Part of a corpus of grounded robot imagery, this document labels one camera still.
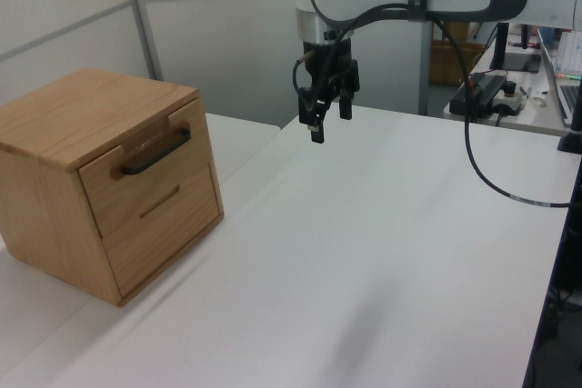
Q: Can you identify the black clamp stand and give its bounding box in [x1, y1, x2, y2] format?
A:
[557, 83, 582, 155]

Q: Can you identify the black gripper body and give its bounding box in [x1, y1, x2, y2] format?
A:
[302, 38, 355, 95]

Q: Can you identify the wooden cabinet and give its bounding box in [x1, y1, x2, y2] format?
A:
[0, 67, 226, 308]

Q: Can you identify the black upright frame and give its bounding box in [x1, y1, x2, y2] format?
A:
[522, 151, 582, 388]

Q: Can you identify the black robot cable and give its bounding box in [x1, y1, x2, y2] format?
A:
[293, 2, 573, 210]

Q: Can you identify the grey partition post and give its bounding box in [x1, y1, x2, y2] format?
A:
[120, 0, 165, 83]

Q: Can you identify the brown cardboard box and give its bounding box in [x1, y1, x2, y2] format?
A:
[429, 40, 483, 87]

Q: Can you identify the silver laptop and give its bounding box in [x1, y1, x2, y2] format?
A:
[536, 26, 582, 128]

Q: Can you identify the black power box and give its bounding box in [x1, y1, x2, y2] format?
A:
[449, 74, 508, 116]

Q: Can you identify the grey emergency stop button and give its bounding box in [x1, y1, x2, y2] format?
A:
[493, 81, 525, 119]

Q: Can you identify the white side desk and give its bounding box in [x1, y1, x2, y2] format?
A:
[443, 55, 582, 137]

